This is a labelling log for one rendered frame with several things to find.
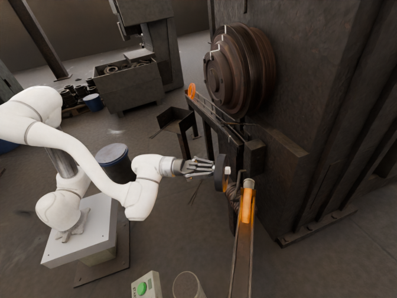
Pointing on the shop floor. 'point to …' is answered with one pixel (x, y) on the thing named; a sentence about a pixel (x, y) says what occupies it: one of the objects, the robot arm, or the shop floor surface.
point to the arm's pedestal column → (106, 259)
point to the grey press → (152, 36)
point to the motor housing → (234, 206)
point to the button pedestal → (147, 286)
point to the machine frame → (319, 107)
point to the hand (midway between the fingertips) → (221, 169)
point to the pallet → (70, 103)
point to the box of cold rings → (128, 84)
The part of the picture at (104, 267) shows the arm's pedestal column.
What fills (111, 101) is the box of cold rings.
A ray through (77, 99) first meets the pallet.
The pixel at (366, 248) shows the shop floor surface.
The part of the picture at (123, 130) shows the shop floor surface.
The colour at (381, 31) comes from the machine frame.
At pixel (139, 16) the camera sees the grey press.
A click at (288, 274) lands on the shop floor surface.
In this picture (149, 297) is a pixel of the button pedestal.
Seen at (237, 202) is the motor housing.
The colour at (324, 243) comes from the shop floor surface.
